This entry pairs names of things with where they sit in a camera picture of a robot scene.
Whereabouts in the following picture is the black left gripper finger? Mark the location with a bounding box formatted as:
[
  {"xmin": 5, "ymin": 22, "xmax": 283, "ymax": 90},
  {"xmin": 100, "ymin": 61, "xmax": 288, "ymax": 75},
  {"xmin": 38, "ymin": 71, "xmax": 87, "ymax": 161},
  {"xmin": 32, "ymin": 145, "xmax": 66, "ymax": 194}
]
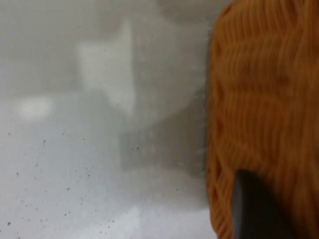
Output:
[{"xmin": 231, "ymin": 169, "xmax": 294, "ymax": 239}]

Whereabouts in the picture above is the orange woven wicker basket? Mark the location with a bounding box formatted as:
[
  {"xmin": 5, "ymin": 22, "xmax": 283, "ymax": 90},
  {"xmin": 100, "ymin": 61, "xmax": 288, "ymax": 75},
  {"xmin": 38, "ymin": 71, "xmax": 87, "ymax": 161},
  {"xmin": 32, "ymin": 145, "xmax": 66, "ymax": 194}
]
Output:
[{"xmin": 204, "ymin": 0, "xmax": 319, "ymax": 239}]

